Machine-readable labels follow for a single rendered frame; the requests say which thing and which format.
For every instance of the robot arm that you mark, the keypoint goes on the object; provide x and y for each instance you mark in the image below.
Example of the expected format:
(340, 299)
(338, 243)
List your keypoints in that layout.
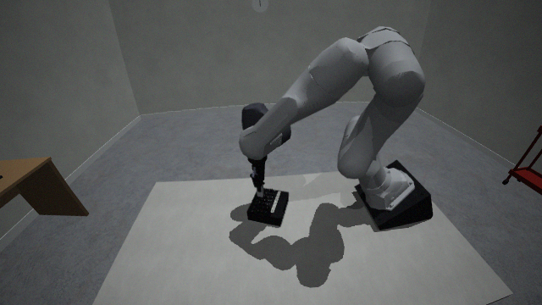
(397, 78)

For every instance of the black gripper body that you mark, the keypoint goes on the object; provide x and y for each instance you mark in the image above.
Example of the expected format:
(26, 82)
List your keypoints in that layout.
(257, 163)

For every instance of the black lighting desk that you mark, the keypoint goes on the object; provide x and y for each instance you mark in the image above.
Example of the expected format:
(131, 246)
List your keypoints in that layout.
(270, 210)

